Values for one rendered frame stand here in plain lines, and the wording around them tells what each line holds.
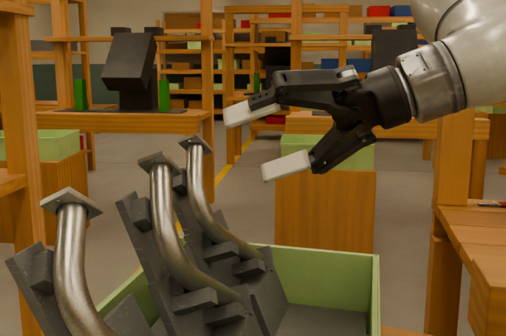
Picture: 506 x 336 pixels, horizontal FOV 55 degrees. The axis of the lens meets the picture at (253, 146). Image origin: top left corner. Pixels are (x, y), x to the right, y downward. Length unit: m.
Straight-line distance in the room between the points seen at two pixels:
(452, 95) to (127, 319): 0.47
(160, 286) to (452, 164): 1.13
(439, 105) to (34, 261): 0.47
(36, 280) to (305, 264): 0.58
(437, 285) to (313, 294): 0.78
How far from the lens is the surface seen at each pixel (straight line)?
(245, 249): 0.89
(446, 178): 1.61
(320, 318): 0.97
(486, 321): 1.10
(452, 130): 1.58
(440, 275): 1.71
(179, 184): 0.82
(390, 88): 0.59
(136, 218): 0.65
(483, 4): 0.66
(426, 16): 0.72
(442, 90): 0.59
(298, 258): 0.98
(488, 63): 0.60
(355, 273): 0.98
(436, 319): 1.78
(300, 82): 0.55
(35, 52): 5.89
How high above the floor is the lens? 1.32
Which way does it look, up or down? 10 degrees down
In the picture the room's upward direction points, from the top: straight up
